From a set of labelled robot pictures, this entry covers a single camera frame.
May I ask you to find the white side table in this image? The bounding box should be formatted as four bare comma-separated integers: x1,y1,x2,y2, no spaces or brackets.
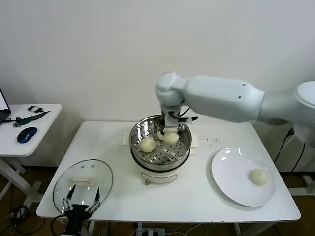
0,104,63,209

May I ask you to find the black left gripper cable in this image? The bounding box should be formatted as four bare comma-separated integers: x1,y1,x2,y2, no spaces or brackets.
51,215,68,236

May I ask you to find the round glass pot lid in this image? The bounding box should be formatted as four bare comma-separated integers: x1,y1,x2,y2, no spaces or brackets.
53,159,114,214

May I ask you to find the black laptop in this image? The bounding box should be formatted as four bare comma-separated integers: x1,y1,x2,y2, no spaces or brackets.
0,88,12,125

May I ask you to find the perforated steel steamer basket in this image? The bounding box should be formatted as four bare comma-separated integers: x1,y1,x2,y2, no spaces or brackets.
122,114,199,166

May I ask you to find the white electric cooker pot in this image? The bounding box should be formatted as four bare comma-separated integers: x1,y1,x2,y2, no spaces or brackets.
130,147,197,185

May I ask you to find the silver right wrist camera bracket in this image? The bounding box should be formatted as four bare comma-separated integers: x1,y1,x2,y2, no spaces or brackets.
162,112,199,130

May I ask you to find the blue black computer mouse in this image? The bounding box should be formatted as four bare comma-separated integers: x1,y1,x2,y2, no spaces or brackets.
16,127,38,145

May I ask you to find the white power strip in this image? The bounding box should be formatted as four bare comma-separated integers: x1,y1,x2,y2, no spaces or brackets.
136,228,166,236

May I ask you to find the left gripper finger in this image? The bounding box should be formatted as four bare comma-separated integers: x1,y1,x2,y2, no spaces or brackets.
61,184,76,211
86,187,102,213

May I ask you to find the black floor cable coil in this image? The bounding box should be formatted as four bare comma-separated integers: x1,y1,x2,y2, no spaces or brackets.
9,205,30,222

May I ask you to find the large white plate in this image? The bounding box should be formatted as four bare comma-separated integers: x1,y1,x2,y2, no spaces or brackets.
211,147,276,207

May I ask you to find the white shelf stand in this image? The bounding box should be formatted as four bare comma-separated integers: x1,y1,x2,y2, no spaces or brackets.
286,176,315,196

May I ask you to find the small black card device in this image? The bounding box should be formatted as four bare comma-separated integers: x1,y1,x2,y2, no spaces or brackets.
27,105,44,114

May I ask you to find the black power adapter cable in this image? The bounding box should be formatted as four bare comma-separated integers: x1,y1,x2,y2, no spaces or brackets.
273,127,306,173

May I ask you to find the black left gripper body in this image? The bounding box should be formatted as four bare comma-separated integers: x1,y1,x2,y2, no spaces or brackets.
65,204,93,234

